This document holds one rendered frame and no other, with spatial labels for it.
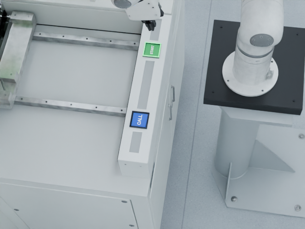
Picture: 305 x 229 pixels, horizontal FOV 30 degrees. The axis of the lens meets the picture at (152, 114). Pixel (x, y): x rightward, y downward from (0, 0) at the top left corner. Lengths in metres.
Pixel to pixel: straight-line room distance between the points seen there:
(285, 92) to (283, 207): 0.87
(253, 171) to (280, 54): 0.85
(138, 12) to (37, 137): 0.58
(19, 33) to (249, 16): 0.89
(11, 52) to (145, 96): 0.54
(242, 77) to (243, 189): 0.91
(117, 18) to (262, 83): 0.56
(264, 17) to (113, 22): 0.68
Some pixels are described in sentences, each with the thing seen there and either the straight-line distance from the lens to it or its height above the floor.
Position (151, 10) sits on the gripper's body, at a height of 1.22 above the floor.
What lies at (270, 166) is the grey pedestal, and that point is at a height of 0.05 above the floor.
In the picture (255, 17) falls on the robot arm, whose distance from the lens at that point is 1.60.
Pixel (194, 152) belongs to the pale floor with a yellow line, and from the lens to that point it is 2.78.
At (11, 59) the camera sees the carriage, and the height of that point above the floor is 0.88.
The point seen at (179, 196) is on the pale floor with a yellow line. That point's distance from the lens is 2.70.
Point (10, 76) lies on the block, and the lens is 2.01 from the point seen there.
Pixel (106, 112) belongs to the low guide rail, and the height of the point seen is 0.84.
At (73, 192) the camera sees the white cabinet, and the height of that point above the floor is 0.76.
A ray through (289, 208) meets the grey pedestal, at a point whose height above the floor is 0.01.
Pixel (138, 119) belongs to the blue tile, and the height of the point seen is 0.96.
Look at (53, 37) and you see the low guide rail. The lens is 2.12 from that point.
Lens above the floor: 2.57
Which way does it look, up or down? 64 degrees down
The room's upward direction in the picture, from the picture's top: 6 degrees counter-clockwise
